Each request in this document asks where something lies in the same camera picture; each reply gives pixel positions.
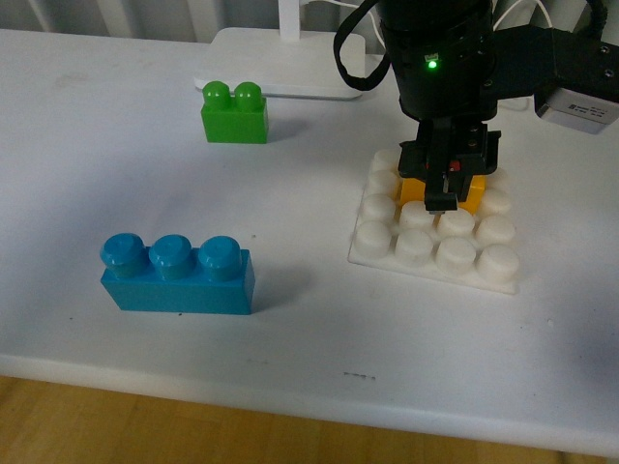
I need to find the green two-stud block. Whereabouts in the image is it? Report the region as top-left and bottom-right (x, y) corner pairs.
(200, 80), (269, 144)

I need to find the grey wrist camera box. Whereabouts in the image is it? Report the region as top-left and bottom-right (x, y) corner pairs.
(533, 87), (618, 134)

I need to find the white studded base plate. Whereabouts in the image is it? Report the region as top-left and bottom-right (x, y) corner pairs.
(348, 149), (520, 294)

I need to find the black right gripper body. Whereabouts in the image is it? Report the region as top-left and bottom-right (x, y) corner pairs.
(398, 117), (501, 180)

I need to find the yellow two-stud block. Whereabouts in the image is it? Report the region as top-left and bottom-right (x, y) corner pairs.
(398, 175), (486, 215)

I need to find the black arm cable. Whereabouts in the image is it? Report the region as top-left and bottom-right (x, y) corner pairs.
(332, 0), (391, 93)

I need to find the white lamp cable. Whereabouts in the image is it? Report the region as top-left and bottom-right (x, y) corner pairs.
(299, 0), (557, 110)

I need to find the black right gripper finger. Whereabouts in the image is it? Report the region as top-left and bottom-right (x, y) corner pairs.
(425, 117), (457, 215)

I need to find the blue three-stud block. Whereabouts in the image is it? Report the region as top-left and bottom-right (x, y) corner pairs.
(100, 233), (255, 315)

